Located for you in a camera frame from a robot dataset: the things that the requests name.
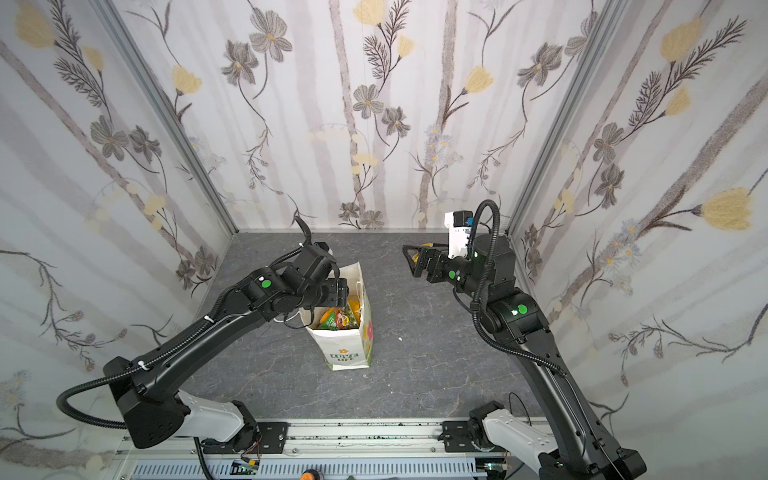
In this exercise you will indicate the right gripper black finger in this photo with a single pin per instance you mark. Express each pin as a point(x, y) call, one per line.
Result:
point(416, 258)
point(416, 248)

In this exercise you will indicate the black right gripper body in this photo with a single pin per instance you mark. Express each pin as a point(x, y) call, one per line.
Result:
point(429, 264)

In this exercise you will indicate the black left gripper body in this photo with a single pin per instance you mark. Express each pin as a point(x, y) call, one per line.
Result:
point(339, 291)

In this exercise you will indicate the white floral paper bag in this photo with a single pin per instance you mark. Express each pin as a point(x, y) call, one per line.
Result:
point(346, 349)

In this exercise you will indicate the large yellow snack bag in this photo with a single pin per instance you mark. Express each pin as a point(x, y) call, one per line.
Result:
point(353, 310)

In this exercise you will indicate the green snack packet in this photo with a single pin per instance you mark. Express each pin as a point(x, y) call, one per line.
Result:
point(338, 319)

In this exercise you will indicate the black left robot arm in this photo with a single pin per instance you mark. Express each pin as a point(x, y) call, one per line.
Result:
point(147, 390)

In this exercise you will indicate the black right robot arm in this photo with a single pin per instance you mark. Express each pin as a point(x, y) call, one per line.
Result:
point(481, 266)

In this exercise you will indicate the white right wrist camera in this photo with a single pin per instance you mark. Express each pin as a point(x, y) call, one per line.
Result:
point(459, 231)

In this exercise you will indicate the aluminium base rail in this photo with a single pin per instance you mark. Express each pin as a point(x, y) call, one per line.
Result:
point(414, 448)

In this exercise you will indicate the aluminium corner post right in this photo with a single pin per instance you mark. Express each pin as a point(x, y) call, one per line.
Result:
point(604, 29)

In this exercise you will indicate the aluminium corner post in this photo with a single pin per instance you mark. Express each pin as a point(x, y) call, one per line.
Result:
point(604, 29)
point(113, 24)

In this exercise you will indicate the aluminium corner post left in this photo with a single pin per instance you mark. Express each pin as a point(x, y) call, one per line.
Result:
point(113, 24)

